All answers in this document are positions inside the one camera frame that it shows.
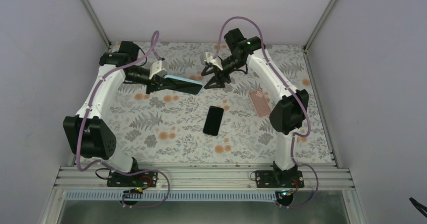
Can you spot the pink phone case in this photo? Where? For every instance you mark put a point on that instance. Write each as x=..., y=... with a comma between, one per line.
x=260, y=103

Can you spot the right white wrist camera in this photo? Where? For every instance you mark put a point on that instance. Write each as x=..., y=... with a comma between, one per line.
x=208, y=58

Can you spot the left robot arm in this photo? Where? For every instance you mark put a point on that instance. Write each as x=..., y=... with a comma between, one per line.
x=89, y=137

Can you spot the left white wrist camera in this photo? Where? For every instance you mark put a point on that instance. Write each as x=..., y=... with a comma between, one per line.
x=158, y=68

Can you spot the aluminium rail frame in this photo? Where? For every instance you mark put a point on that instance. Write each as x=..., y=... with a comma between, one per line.
x=199, y=182

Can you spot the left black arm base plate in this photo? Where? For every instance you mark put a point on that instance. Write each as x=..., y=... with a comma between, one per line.
x=142, y=180

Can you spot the black phone light-blue case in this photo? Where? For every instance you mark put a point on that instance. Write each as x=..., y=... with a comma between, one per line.
x=187, y=85

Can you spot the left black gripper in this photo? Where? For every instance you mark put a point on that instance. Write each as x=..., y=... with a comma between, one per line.
x=155, y=84

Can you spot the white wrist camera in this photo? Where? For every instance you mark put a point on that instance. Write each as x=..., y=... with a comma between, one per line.
x=208, y=58
x=158, y=68

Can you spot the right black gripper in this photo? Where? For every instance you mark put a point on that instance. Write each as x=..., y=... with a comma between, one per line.
x=218, y=79

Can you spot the black smartphone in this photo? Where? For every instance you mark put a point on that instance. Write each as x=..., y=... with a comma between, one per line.
x=213, y=121

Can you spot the black object at corner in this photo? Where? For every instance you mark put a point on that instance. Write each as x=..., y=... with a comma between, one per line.
x=418, y=206

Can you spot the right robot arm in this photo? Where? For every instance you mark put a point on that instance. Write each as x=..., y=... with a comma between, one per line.
x=291, y=103

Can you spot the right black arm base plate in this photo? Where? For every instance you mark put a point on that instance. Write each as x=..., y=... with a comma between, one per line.
x=267, y=179

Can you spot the floral patterned table mat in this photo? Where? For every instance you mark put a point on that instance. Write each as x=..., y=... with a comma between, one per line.
x=166, y=126

